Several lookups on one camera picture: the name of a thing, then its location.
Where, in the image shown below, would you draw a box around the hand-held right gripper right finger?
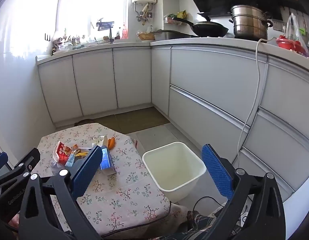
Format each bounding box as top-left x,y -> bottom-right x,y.
201,144 -> 286,240

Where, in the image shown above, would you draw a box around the wall spice rack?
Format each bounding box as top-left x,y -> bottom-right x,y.
165,10 -> 192,27

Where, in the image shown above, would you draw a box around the black cable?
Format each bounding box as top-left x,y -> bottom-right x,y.
193,196 -> 227,213

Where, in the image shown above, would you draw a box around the white wrapper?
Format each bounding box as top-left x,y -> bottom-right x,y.
91,135 -> 107,147

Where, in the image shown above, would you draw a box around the white plastic bin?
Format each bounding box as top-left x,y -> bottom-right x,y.
142,142 -> 207,203

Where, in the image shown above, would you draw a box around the wicker basket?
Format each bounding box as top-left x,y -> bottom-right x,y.
137,32 -> 155,41

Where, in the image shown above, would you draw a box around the kitchen window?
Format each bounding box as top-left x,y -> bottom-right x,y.
57,0 -> 130,40

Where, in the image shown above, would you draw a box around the blue carton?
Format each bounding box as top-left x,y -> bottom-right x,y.
99,145 -> 117,177

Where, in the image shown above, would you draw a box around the steel steamer pot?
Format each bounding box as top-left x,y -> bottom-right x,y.
229,4 -> 273,40

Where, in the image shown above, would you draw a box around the clear plastic bag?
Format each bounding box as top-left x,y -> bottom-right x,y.
283,13 -> 309,55

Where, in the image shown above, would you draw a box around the white cable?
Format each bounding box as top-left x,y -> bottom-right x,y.
236,38 -> 277,165

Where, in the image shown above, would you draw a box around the white wall socket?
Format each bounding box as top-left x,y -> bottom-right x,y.
273,20 -> 287,32

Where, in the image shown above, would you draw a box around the row of small jars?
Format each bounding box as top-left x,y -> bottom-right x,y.
52,35 -> 83,53

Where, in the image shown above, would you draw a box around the white cabinet with doors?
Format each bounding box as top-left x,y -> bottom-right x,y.
37,47 -> 152,124

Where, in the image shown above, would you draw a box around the white cabinet with drawers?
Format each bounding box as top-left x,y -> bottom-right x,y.
151,44 -> 309,205

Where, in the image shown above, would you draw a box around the black wok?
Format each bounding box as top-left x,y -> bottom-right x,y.
173,12 -> 229,37

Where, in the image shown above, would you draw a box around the red snack packet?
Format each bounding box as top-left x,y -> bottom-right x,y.
53,141 -> 75,165

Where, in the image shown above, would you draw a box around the dark blue utensil stand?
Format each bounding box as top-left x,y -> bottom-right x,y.
96,18 -> 115,38

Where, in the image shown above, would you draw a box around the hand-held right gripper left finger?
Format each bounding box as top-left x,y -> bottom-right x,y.
18,145 -> 103,240

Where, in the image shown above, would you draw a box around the brown woven floor mat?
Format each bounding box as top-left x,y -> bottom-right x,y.
114,107 -> 170,132
94,114 -> 126,135

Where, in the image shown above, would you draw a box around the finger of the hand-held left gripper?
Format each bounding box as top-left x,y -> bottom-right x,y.
0,152 -> 9,174
0,147 -> 41,188

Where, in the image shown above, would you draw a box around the metal water pipes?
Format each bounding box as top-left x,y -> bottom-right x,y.
134,2 -> 153,25

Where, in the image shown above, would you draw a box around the brown oval floor object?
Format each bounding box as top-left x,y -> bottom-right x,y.
74,119 -> 98,127

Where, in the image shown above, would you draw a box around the metal tray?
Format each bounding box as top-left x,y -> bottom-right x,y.
154,29 -> 197,41

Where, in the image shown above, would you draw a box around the floral tablecloth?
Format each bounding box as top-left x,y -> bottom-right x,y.
31,123 -> 190,239

